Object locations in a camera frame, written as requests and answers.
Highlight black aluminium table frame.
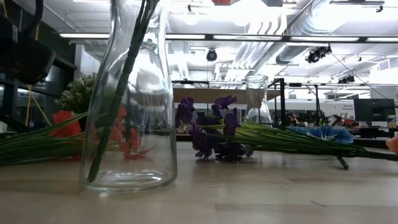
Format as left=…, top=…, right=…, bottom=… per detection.
left=175, top=133, right=389, bottom=149

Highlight black background rig frame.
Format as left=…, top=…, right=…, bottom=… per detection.
left=287, top=82, right=321, bottom=125

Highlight blue artificial flower bunch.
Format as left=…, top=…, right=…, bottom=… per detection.
left=287, top=124, right=355, bottom=170

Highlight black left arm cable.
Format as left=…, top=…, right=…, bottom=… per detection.
left=23, top=0, right=45, bottom=37

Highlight clear glass vase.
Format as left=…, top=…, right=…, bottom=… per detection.
left=79, top=0, right=178, bottom=192
left=244, top=74, right=274, bottom=127

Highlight black diagonal frame strut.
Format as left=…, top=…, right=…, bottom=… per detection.
left=0, top=114, right=27, bottom=135

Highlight silver ventilation duct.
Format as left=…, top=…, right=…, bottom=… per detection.
left=253, top=0, right=343, bottom=72

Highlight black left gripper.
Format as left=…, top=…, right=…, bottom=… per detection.
left=0, top=14, right=57, bottom=85

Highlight artificial tulip with green leaves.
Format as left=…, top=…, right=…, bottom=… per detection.
left=385, top=136, right=398, bottom=154

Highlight wooden shelf with black frame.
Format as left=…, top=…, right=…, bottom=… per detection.
left=172, top=77, right=287, bottom=128

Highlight distant flowers on table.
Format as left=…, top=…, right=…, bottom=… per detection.
left=287, top=110, right=336, bottom=128

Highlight purple artificial flower bunch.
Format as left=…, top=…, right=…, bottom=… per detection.
left=175, top=95, right=398, bottom=163

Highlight potted green plant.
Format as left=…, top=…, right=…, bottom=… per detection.
left=54, top=73, right=98, bottom=133

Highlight dark computer monitor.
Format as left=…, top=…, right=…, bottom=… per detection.
left=353, top=98, right=397, bottom=123

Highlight black ceiling track spotlights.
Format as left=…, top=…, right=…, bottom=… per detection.
left=305, top=45, right=333, bottom=65

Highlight yellow cable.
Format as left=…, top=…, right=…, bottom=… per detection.
left=1, top=0, right=52, bottom=126
left=25, top=24, right=41, bottom=128

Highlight long ceiling light rail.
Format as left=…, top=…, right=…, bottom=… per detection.
left=58, top=32, right=398, bottom=44

